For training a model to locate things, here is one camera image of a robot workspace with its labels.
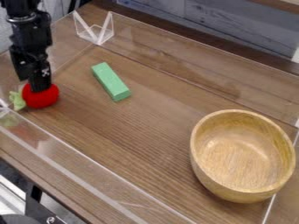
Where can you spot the wooden bowl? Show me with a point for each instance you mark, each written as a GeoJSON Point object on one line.
{"type": "Point", "coordinates": [242, 155]}

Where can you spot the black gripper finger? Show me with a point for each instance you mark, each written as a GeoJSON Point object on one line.
{"type": "Point", "coordinates": [20, 64]}
{"type": "Point", "coordinates": [40, 76]}

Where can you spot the clear acrylic tray wall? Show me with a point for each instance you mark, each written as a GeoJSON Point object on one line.
{"type": "Point", "coordinates": [87, 187]}

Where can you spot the clear acrylic corner bracket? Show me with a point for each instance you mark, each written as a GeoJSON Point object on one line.
{"type": "Point", "coordinates": [96, 34]}

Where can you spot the green foam block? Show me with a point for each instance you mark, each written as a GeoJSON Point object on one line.
{"type": "Point", "coordinates": [111, 82]}

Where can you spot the black table leg bracket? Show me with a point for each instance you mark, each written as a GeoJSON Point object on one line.
{"type": "Point", "coordinates": [36, 210]}

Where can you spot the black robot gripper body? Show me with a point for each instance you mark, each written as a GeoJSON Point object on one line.
{"type": "Point", "coordinates": [31, 27]}

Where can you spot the red plush tomato green leaf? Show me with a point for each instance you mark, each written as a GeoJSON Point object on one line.
{"type": "Point", "coordinates": [36, 100]}

